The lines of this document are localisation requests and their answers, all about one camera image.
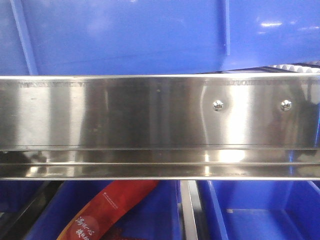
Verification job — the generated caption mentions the right rail screw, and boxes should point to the right rail screw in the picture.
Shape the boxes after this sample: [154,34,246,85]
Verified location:
[280,99,293,112]

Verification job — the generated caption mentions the red snack package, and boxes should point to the red snack package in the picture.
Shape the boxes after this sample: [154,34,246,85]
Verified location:
[57,180,159,240]

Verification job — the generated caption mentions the left rail screw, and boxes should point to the left rail screw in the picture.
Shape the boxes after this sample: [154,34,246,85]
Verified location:
[212,100,224,112]

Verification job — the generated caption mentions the lower left blue bin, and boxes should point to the lower left blue bin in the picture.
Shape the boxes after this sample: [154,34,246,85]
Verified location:
[25,180,182,240]

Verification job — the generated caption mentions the white roller track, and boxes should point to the white roller track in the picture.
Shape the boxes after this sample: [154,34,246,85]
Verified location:
[267,60,320,74]

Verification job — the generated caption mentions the steel divider post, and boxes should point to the steel divider post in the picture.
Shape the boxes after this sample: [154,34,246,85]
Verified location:
[180,180,199,240]

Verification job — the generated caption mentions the lower right blue bin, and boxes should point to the lower right blue bin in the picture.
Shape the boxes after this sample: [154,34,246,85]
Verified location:
[197,180,320,240]

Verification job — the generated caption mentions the rail screw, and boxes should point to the rail screw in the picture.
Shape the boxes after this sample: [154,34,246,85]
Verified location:
[280,99,293,112]
[212,100,224,112]

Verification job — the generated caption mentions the large blue plastic bin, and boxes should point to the large blue plastic bin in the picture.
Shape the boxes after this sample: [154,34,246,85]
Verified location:
[0,0,320,75]

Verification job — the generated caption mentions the black frame bar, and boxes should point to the black frame bar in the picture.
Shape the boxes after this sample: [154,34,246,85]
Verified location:
[0,180,63,240]

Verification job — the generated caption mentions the stainless steel shelf rail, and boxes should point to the stainless steel shelf rail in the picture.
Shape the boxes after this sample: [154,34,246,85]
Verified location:
[0,72,320,180]

